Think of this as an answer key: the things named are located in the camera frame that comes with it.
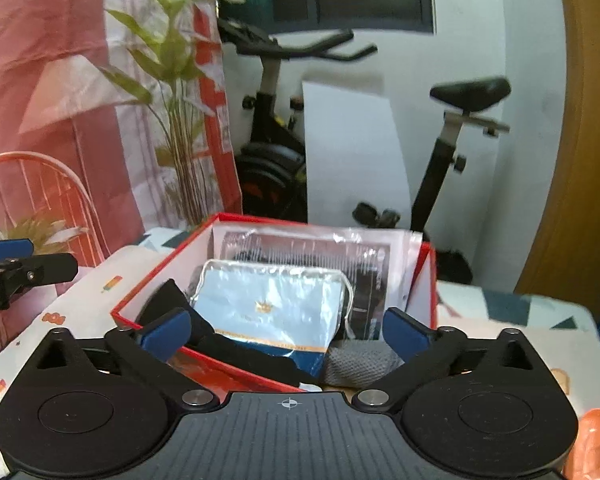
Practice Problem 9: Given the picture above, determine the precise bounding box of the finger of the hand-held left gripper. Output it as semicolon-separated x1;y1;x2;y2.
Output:
0;239;33;261
0;253;78;310

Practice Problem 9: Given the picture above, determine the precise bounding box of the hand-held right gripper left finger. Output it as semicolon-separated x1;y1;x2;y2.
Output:
35;310;220;412

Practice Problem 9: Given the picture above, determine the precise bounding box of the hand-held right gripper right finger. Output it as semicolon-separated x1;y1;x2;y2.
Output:
355;307;551;412

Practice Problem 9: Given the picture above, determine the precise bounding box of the grey knitted cloth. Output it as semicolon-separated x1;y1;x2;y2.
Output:
321;339;407;389

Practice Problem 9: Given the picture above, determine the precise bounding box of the red cardboard box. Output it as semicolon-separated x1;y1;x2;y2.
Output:
111;212;439;394

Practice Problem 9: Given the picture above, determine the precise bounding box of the black cloth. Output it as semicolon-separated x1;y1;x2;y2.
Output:
136;279;322;392

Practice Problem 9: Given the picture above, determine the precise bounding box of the light blue drawstring bag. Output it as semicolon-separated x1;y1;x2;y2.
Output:
189;259;354;379

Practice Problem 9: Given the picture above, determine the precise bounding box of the clear printed plastic bag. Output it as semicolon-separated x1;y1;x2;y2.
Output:
213;225;422;342

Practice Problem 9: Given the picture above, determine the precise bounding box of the white printed blanket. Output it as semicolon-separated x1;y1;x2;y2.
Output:
0;245;577;480

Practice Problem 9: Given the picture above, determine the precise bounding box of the white board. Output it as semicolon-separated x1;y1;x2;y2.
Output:
301;80;414;232

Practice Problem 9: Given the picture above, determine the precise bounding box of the black exercise bike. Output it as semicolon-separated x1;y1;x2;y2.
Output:
216;17;513;284

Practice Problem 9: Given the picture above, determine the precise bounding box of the orange plastic bag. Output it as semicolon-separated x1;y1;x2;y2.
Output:
564;407;600;480

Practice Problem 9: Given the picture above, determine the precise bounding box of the brown wooden panel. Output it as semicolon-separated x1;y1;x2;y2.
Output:
511;0;600;312

